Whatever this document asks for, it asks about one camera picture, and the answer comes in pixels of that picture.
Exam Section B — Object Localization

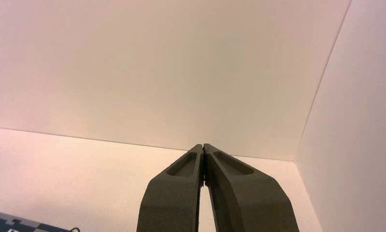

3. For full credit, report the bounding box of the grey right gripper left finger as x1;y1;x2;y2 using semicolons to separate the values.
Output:
136;144;204;232

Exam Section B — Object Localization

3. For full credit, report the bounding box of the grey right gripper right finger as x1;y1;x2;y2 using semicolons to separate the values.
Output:
203;143;300;232

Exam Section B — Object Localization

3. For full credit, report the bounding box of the blue grey task box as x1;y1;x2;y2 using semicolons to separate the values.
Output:
0;211;73;232

